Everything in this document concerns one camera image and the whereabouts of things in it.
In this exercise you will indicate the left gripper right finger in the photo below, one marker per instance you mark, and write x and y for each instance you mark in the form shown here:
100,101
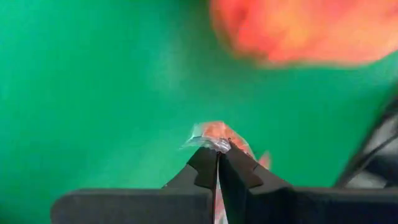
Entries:
311,205

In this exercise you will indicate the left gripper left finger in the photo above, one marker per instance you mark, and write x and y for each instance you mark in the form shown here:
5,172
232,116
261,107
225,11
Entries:
140,205

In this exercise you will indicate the orange pumpkin bucket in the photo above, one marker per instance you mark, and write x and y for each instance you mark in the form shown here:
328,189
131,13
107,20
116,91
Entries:
311,28

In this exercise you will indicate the green table mat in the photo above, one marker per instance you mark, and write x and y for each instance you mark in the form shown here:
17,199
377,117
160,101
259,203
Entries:
93,93

